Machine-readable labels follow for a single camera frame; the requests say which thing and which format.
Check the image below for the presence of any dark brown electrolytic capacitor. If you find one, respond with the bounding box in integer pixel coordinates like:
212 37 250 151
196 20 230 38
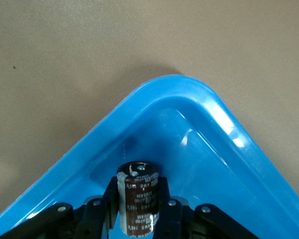
116 161 160 236

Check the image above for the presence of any brown table mat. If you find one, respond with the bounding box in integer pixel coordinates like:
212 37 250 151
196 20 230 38
0 0 299 222

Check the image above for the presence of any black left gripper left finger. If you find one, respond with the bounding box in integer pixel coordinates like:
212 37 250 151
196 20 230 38
0 175 120 239

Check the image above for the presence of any blue plastic tray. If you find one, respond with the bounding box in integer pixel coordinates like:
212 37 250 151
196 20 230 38
0 74 299 239

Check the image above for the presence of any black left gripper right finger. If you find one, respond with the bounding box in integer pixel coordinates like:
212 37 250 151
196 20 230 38
153 176 260 239

